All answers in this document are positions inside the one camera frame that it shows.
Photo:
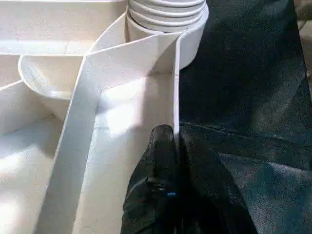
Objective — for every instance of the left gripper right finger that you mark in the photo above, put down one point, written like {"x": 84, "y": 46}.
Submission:
{"x": 204, "y": 195}

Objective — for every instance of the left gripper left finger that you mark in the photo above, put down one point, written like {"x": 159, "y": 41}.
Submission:
{"x": 156, "y": 182}

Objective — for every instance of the white plastic table top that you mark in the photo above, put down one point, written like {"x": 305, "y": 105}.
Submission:
{"x": 36, "y": 146}

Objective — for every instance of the white table leg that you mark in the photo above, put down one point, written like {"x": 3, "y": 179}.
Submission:
{"x": 165, "y": 14}

